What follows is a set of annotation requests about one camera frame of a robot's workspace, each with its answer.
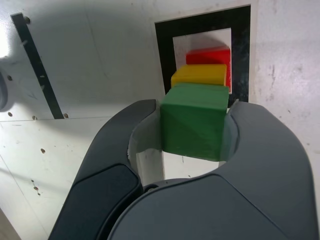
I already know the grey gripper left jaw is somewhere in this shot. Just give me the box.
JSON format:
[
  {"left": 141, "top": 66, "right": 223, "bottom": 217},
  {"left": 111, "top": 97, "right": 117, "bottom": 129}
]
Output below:
[{"left": 47, "top": 98, "right": 165, "bottom": 240}]

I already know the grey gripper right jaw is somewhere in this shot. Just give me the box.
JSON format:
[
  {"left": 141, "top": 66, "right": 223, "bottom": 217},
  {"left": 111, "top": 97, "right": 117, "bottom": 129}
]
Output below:
[{"left": 106, "top": 99, "right": 315, "bottom": 240}]

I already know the green cube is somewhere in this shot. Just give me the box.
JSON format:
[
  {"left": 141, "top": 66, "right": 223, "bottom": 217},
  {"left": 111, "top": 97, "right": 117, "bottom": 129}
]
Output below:
[{"left": 159, "top": 83, "right": 230, "bottom": 162}]

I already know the yellow cube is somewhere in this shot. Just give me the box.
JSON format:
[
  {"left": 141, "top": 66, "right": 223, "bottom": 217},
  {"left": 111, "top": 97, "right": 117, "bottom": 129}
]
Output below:
[{"left": 170, "top": 63, "right": 228, "bottom": 88}]

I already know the red cube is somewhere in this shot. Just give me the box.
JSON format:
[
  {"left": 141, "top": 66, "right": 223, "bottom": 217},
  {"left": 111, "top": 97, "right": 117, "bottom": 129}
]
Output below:
[{"left": 185, "top": 46, "right": 232, "bottom": 94}]

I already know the black tape square outline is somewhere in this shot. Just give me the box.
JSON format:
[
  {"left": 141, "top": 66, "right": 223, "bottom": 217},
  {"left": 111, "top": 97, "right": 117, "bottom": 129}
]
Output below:
[{"left": 154, "top": 4, "right": 252, "bottom": 103}]

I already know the black tape strip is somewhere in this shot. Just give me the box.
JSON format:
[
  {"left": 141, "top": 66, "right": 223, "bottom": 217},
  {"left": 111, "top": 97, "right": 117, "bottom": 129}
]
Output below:
[{"left": 10, "top": 13, "right": 65, "bottom": 120}]

